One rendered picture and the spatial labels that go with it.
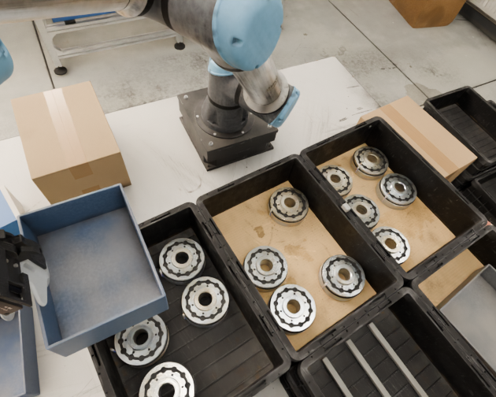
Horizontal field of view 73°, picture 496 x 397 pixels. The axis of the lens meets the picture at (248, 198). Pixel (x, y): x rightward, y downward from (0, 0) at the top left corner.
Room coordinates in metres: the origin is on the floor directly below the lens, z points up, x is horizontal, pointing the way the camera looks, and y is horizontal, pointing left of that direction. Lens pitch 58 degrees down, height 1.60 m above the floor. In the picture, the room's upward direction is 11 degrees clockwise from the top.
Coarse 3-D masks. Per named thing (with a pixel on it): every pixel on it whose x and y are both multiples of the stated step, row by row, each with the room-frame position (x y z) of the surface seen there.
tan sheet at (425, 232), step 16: (336, 160) 0.67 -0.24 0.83; (352, 176) 0.62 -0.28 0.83; (352, 192) 0.56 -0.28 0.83; (368, 192) 0.57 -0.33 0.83; (384, 208) 0.53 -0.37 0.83; (416, 208) 0.55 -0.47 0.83; (384, 224) 0.48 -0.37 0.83; (400, 224) 0.49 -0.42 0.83; (416, 224) 0.50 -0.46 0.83; (432, 224) 0.51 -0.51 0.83; (416, 240) 0.45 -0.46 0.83; (432, 240) 0.46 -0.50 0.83; (448, 240) 0.47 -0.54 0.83; (416, 256) 0.41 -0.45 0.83
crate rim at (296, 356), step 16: (288, 160) 0.55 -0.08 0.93; (256, 176) 0.48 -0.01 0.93; (208, 192) 0.41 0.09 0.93; (336, 208) 0.44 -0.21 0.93; (352, 224) 0.40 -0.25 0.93; (224, 240) 0.30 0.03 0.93; (368, 240) 0.37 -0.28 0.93; (384, 256) 0.34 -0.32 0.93; (240, 272) 0.24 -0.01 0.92; (256, 288) 0.21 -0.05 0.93; (368, 304) 0.22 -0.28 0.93; (272, 320) 0.16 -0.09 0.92; (352, 320) 0.19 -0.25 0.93; (320, 336) 0.14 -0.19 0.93; (288, 352) 0.10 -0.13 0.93; (304, 352) 0.11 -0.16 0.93
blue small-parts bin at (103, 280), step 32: (96, 192) 0.25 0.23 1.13; (32, 224) 0.18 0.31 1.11; (64, 224) 0.20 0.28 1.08; (96, 224) 0.22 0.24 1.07; (128, 224) 0.23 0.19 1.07; (64, 256) 0.16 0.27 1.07; (96, 256) 0.17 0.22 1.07; (128, 256) 0.18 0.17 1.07; (64, 288) 0.11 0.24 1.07; (96, 288) 0.12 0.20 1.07; (128, 288) 0.13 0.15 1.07; (160, 288) 0.12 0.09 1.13; (64, 320) 0.07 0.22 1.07; (96, 320) 0.08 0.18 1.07; (128, 320) 0.08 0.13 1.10; (64, 352) 0.03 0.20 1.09
